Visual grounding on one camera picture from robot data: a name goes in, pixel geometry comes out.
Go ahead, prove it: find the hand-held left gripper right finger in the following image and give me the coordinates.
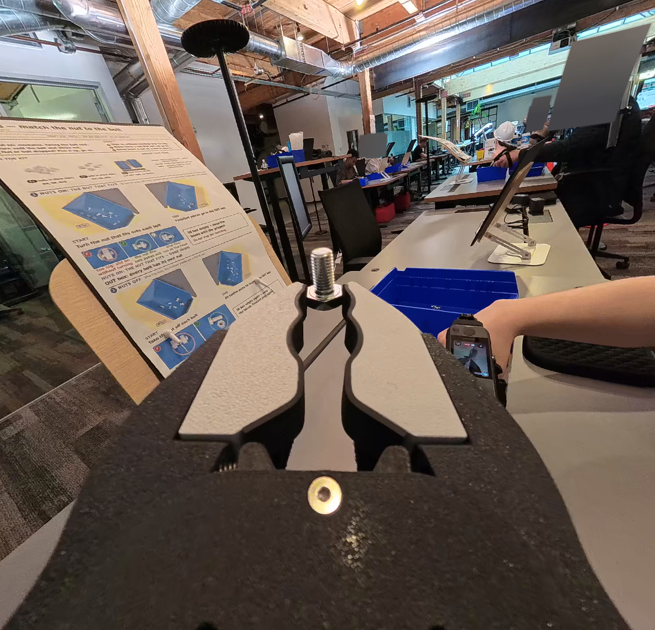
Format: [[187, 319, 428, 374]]
[[342, 284, 470, 446]]

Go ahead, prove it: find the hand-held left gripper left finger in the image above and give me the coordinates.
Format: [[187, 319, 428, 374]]
[[178, 283, 309, 444]]

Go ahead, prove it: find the blue plastic parts bin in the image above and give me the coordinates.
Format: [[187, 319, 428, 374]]
[[369, 267, 521, 337]]

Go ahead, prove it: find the large silver hex bolt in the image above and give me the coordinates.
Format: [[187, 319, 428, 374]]
[[306, 247, 345, 309]]

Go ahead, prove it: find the person's right forearm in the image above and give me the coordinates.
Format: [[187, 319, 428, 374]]
[[507, 276, 655, 349]]

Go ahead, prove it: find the person's right hand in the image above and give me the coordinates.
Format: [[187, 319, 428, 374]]
[[437, 299, 524, 381]]

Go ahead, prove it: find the tilted board on stand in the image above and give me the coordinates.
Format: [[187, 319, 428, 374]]
[[471, 139, 551, 267]]

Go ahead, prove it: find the black power adapter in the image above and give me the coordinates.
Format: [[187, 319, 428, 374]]
[[512, 193, 558, 217]]

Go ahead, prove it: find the black mesh office chair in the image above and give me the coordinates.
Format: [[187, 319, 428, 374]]
[[318, 180, 384, 274]]

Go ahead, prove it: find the curved instruction board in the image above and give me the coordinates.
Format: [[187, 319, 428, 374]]
[[420, 135, 472, 166]]

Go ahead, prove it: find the wooden instruction board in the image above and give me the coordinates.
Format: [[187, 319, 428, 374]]
[[0, 119, 293, 405]]

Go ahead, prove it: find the wooden support column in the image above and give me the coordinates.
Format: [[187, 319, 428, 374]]
[[105, 0, 206, 166]]

